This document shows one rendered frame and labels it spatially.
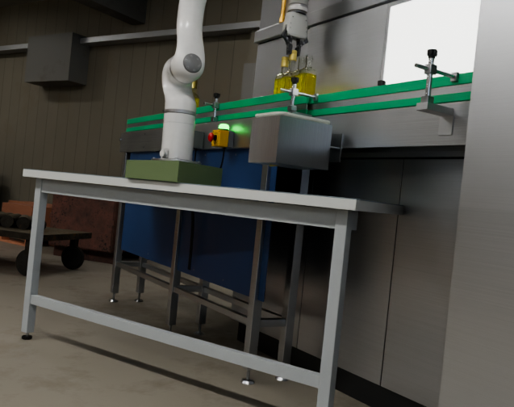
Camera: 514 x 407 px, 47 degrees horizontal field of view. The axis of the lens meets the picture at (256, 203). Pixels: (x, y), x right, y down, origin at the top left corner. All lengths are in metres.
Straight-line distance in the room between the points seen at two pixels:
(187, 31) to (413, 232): 1.10
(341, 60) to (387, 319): 1.03
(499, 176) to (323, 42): 1.33
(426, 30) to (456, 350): 1.13
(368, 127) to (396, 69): 0.31
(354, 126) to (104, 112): 5.26
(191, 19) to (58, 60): 5.19
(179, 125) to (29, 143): 5.96
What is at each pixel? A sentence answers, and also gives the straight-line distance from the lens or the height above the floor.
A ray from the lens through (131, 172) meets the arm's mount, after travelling 2.24.
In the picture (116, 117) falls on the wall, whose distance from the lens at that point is 6.90.
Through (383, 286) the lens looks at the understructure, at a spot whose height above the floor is 0.45.
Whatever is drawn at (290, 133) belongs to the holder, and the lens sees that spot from 1.93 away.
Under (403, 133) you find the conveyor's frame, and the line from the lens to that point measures 1.87.
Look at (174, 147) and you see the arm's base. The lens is 2.20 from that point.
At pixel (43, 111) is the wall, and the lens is 7.92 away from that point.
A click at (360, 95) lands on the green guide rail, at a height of 1.11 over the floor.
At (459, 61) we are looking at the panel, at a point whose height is 1.22.
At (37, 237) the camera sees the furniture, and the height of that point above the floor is 0.46.
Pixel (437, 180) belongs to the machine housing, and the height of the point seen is 0.84.
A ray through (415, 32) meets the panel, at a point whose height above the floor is 1.35.
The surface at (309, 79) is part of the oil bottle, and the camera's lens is 2.37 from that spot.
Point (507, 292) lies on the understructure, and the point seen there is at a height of 0.57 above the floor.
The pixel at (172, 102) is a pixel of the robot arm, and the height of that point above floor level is 1.05.
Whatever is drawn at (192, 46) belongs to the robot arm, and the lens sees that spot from 2.24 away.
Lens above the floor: 0.72
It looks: level
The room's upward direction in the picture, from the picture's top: 6 degrees clockwise
